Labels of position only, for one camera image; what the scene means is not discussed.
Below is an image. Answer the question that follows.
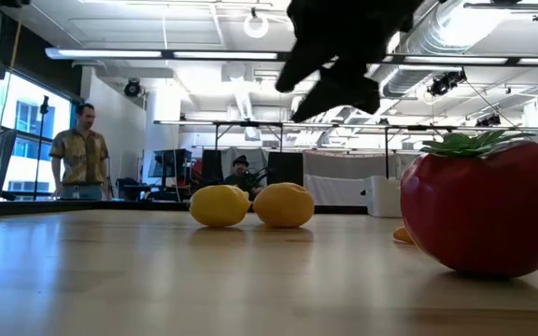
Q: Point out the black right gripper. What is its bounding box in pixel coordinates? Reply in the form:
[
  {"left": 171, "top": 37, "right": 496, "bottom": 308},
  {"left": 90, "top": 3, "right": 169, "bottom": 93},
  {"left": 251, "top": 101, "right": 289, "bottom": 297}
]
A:
[{"left": 276, "top": 0, "right": 408, "bottom": 124}]

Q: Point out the orange-yellow plastic lemon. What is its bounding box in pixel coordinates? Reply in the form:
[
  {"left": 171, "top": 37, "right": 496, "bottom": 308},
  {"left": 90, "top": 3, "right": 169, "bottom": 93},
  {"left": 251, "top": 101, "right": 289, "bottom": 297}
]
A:
[{"left": 253, "top": 182, "right": 316, "bottom": 230}]

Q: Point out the yellow plastic lemon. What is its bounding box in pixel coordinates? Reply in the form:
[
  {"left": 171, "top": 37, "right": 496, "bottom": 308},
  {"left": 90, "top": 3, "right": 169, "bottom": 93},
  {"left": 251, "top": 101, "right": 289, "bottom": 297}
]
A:
[{"left": 189, "top": 185, "right": 252, "bottom": 229}]

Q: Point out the orange plastic pepper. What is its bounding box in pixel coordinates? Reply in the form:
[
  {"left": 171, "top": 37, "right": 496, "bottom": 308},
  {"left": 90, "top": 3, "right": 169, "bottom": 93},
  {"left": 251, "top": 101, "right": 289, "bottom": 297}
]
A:
[{"left": 392, "top": 226, "right": 415, "bottom": 245}]

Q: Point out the red plastic tomato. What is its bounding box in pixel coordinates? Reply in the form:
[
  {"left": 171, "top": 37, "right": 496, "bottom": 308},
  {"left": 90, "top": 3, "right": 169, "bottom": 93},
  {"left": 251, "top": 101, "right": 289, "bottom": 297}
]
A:
[{"left": 400, "top": 129, "right": 538, "bottom": 280}]

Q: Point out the black upright panel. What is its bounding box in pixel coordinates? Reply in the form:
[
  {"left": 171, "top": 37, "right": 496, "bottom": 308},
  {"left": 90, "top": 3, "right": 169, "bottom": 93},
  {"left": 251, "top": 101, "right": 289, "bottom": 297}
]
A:
[
  {"left": 267, "top": 151, "right": 304, "bottom": 187},
  {"left": 202, "top": 149, "right": 223, "bottom": 187}
]

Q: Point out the seated person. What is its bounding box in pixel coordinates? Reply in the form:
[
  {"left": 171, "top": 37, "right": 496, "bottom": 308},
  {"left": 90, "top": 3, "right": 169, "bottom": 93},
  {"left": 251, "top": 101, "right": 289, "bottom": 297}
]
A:
[{"left": 224, "top": 155, "right": 257, "bottom": 188}]

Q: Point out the black monitor cart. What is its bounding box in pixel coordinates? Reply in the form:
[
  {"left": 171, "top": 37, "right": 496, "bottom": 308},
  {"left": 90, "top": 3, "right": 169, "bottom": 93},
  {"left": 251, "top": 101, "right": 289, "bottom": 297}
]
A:
[{"left": 149, "top": 148, "right": 194, "bottom": 202}]

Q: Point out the black ceiling track light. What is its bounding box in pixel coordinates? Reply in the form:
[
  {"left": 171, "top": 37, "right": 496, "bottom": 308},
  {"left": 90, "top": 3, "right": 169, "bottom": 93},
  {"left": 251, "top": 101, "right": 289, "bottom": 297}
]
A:
[{"left": 463, "top": 2, "right": 538, "bottom": 22}]

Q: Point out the long ceiling light bar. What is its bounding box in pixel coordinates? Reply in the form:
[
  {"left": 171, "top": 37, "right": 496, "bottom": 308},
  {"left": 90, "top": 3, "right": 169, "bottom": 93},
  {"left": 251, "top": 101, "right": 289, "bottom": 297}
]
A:
[{"left": 44, "top": 46, "right": 538, "bottom": 66}]

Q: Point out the folded black tripod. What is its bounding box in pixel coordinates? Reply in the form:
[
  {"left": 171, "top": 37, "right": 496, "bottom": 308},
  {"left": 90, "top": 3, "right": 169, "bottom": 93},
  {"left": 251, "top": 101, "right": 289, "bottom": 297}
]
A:
[{"left": 104, "top": 156, "right": 115, "bottom": 201}]

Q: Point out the standing person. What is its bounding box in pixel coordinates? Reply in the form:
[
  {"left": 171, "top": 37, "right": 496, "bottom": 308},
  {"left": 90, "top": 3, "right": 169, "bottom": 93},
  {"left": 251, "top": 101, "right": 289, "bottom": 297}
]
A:
[{"left": 49, "top": 102, "right": 111, "bottom": 202}]

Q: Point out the black tripod stand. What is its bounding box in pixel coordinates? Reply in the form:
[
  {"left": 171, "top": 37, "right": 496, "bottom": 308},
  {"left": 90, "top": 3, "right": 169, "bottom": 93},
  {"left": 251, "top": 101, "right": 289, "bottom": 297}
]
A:
[{"left": 33, "top": 95, "right": 51, "bottom": 202}]

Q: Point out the white ring lamp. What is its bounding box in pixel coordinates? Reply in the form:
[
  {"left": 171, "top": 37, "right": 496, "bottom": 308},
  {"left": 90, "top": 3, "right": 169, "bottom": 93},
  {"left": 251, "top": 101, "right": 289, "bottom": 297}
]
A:
[{"left": 243, "top": 11, "right": 270, "bottom": 39}]

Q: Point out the large black ceiling camera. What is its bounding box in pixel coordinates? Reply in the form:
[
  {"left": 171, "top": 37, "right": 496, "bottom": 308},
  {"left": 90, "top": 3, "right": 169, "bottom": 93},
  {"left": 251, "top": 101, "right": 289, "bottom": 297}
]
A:
[{"left": 427, "top": 69, "right": 468, "bottom": 98}]

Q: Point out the silver ventilation duct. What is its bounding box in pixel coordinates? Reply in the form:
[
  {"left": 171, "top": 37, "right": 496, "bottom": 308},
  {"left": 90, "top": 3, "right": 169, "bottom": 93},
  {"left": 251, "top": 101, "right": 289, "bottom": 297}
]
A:
[{"left": 383, "top": 0, "right": 513, "bottom": 99}]

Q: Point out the black background rig frame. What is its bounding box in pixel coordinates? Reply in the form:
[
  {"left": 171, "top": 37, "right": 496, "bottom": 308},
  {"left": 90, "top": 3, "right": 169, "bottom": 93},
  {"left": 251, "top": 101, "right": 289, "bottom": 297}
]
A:
[{"left": 154, "top": 119, "right": 538, "bottom": 155}]

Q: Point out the small black ceiling camera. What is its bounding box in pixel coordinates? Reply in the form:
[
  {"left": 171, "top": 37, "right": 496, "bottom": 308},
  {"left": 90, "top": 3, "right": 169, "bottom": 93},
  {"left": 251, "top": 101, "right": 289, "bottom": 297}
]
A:
[{"left": 474, "top": 113, "right": 503, "bottom": 128}]

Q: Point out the yellow hanging cord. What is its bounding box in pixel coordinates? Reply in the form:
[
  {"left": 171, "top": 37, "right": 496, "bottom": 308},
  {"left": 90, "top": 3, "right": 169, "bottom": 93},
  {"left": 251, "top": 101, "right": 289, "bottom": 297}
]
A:
[{"left": 0, "top": 18, "right": 23, "bottom": 132}]

